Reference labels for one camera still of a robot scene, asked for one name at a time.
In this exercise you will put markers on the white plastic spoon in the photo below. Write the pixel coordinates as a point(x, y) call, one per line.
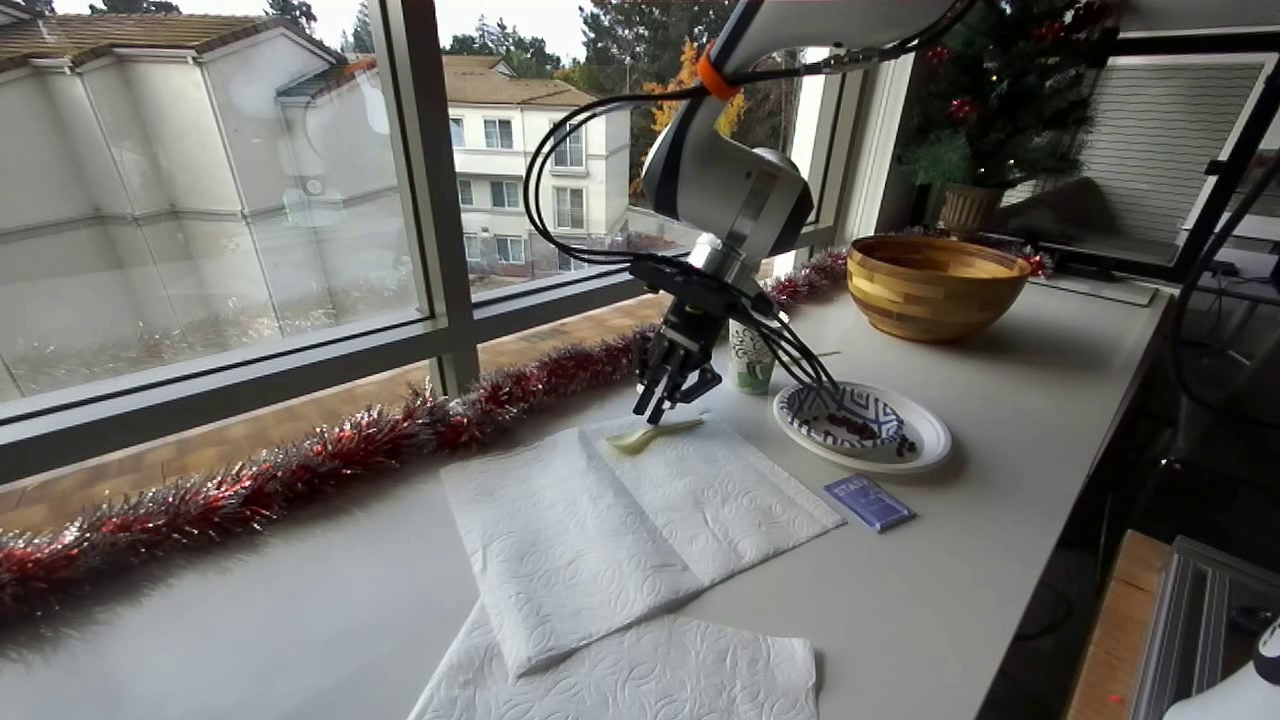
point(641, 438)

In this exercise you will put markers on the blue tea bag packet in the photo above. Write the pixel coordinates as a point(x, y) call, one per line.
point(871, 507)

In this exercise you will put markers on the flat white paper napkin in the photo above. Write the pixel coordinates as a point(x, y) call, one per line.
point(641, 680)

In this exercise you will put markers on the dark window frame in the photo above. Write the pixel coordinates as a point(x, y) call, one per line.
point(443, 265)

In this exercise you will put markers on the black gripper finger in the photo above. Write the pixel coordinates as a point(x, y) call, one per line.
point(653, 384)
point(697, 384)

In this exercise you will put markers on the folded white paper napkin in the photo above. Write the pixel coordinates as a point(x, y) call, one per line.
point(603, 546)

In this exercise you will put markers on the white paper plate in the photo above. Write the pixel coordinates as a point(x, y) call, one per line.
point(934, 443)

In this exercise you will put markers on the blue patterned paper bowl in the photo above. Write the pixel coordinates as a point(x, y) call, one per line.
point(883, 426)

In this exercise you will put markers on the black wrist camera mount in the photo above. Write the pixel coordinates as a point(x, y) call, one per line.
point(680, 274)

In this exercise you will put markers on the wooden board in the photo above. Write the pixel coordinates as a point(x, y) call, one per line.
point(1114, 625)

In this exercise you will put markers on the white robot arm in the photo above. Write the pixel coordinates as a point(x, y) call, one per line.
point(720, 184)

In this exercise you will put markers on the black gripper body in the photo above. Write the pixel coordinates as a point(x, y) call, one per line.
point(688, 324)

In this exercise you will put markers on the woven tree pot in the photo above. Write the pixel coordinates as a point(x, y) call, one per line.
point(968, 211)

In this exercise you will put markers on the wooden bowl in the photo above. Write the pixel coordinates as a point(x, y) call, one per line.
point(934, 284)

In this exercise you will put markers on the black metal stand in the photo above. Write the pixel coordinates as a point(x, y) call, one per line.
point(1234, 163)

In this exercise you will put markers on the red silver tinsel garland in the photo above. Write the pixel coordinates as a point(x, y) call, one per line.
point(265, 484)

